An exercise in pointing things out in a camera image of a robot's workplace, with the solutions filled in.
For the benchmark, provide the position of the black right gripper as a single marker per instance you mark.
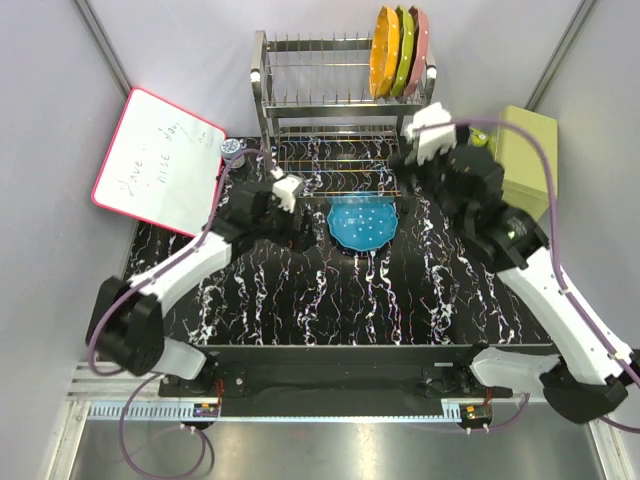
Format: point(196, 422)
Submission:
point(403, 172)

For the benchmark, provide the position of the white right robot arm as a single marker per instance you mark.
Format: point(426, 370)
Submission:
point(588, 376)

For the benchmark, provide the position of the green cover book stack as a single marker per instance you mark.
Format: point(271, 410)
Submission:
point(478, 138)

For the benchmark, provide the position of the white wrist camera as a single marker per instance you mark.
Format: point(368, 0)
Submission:
point(430, 132)
point(286, 188)

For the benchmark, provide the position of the stainless steel dish rack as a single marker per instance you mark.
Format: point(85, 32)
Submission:
point(317, 117)

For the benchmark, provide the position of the blue polka dot plate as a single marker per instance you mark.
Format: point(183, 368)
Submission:
point(362, 222)

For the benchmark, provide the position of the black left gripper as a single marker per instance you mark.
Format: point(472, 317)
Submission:
point(304, 228)

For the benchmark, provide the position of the orange polka dot plate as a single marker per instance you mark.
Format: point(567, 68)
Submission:
point(383, 52)

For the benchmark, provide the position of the green storage box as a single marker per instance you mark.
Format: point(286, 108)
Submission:
point(524, 185)

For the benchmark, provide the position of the black marble pattern mat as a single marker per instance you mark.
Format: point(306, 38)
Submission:
point(421, 288)

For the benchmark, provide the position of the white slotted cable duct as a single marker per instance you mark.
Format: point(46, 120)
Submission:
point(440, 411)

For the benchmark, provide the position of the small blue patterned jar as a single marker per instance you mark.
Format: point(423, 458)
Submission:
point(232, 152)

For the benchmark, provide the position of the green polka dot plate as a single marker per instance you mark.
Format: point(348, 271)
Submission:
point(405, 52)

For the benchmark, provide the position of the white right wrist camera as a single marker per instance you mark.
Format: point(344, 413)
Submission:
point(430, 132)

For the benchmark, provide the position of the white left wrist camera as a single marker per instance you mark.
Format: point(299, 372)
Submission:
point(286, 188)

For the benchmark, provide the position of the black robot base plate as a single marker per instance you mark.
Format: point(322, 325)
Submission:
point(355, 375)

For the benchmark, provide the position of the pink polka dot plate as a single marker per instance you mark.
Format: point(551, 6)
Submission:
point(420, 50)

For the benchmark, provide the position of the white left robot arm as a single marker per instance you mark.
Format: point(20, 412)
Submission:
point(127, 323)

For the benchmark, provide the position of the pink framed whiteboard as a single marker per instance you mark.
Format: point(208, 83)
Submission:
point(162, 165)

